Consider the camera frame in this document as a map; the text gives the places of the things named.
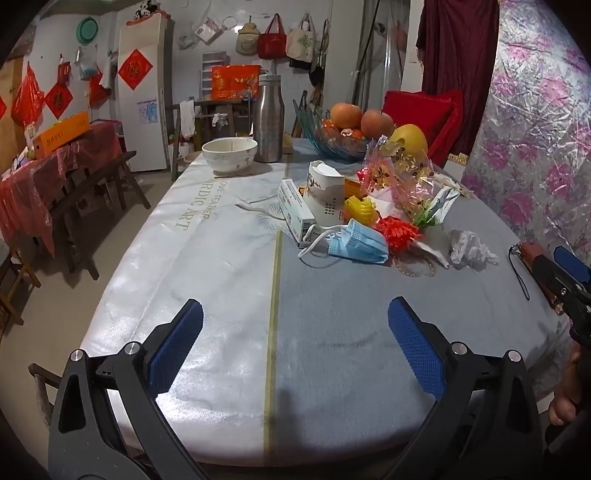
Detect white towel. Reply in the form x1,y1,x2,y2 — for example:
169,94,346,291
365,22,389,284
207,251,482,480
179,99,197,138

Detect dark wooden bench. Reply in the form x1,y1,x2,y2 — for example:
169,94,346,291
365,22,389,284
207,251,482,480
44,151,152,281

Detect white refrigerator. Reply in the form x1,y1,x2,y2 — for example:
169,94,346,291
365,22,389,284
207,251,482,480
115,13,169,172

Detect blue glass fruit bowl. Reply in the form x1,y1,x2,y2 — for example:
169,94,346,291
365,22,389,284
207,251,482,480
292,99,393,162

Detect dark wooden chair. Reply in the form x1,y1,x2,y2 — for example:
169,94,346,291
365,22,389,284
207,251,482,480
28,362,63,439

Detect clear plastic wall bags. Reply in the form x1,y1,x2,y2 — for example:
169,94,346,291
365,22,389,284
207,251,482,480
178,9,223,51

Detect brown folding umbrella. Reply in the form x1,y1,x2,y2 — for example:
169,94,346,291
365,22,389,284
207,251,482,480
509,241,566,315

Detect metal framed glass door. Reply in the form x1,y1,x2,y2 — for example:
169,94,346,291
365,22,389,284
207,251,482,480
355,0,419,123

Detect clear gold print film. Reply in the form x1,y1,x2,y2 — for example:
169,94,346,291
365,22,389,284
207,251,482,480
392,240,450,278

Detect red diamond paper on refrigerator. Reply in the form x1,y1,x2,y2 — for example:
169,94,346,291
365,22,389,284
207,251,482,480
117,50,154,90

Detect red cushion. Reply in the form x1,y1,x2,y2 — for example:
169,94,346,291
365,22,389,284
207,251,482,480
382,89,465,158

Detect white and green packet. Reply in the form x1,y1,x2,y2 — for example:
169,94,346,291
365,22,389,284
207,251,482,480
413,185,462,227

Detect white letter rack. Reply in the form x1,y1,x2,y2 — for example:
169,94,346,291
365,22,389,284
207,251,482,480
201,52,229,95

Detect yellow plastic ornament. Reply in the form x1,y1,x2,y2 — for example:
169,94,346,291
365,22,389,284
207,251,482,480
342,196,378,225

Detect red tote bag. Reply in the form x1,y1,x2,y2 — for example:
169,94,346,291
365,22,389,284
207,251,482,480
257,14,288,60

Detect dark red curtain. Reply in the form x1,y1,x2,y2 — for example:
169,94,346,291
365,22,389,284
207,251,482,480
416,0,502,158

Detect red diamond wall paper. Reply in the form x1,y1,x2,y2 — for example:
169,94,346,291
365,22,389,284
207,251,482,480
44,83,75,120

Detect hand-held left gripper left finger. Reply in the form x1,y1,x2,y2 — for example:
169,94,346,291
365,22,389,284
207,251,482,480
48,298,208,480

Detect red fringe ornament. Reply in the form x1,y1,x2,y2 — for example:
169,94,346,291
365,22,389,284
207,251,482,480
374,216,424,254

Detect white tissue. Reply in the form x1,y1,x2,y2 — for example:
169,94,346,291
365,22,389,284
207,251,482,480
449,230,499,266

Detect wooden storage rack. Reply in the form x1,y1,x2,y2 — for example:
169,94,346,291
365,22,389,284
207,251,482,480
171,99,254,181

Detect orange long box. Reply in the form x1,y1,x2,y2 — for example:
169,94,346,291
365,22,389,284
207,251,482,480
32,111,90,155

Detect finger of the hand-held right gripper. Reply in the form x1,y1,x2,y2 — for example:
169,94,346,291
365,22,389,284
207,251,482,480
553,246,591,284
530,255,591,324

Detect blue and pink drawing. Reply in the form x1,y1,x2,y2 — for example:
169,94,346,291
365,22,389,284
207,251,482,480
137,98,159,124

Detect red apple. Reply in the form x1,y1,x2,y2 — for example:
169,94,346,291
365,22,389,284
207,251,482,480
361,109,394,139
330,102,364,130

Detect crushed white paper cup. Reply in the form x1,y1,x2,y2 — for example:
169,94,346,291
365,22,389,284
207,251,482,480
302,161,347,228

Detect gold print cellophane wrapper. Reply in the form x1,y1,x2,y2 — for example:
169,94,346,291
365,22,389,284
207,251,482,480
358,135,444,222

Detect beige round bag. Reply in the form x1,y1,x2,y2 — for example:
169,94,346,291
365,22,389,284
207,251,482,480
235,16,259,57

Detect black hanging bag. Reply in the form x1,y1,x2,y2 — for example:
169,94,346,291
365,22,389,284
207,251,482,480
309,18,329,88

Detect stainless steel bottle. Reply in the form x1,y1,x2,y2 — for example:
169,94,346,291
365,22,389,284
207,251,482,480
252,74,286,163

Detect brown cardboard sheet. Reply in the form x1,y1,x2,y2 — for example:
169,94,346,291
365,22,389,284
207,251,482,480
0,58,28,174

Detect blue face mask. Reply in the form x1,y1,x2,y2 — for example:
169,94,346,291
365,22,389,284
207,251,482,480
298,218,389,265

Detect person's right hand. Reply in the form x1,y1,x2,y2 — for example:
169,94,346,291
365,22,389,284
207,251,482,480
549,344,585,426

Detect table with red cover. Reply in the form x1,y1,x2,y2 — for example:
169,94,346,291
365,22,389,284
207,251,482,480
0,119,125,259

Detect white ceramic bowl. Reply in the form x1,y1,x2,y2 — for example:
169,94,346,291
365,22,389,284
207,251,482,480
202,137,258,175

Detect beige printed tote bag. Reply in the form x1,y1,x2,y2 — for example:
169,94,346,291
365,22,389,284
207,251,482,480
285,13,317,63

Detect white medicine box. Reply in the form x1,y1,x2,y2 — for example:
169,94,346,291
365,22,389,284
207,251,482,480
278,179,317,243

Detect beige printed packet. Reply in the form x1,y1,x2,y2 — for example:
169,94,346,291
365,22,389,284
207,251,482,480
442,178,472,200

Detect red gift box gold print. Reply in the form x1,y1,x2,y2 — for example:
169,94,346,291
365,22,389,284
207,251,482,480
211,65,262,101

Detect red plastic bag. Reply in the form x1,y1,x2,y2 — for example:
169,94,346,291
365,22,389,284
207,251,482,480
11,62,45,127

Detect orange wrapped snacks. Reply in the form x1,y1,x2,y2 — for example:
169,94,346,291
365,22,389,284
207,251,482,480
322,119,368,140

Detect floral plastic sheet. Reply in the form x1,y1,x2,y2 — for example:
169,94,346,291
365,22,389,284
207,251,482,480
462,0,591,259

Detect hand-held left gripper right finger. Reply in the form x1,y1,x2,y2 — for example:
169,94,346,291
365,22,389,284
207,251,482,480
387,296,543,480

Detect yellow pomelo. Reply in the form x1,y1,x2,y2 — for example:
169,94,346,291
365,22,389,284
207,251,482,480
389,124,428,160

